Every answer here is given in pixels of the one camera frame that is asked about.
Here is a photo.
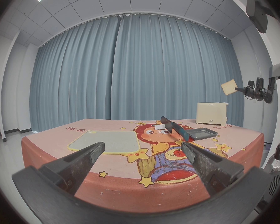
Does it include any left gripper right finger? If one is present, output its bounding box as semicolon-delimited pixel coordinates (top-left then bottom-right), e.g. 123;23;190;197
181;142;245;197

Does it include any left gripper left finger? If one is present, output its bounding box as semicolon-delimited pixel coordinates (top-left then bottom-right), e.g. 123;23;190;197
39;142;105;195

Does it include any slice of bread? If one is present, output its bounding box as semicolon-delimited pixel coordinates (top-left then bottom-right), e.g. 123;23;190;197
220;79;238;96

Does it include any cream toaster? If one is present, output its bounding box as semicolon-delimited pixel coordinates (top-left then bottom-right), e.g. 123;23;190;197
195;102;229;126

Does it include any dark grey tray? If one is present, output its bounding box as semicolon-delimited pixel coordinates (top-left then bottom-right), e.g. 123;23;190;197
185;128;219;141

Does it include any cutting board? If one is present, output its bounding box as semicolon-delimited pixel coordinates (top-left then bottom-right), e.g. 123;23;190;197
67;130;141;154

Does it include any blue curtain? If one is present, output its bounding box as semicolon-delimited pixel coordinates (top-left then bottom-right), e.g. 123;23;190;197
29;13;244;133

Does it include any knife with blue-green handle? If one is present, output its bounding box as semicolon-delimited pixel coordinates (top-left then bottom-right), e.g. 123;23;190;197
160;116;190;141

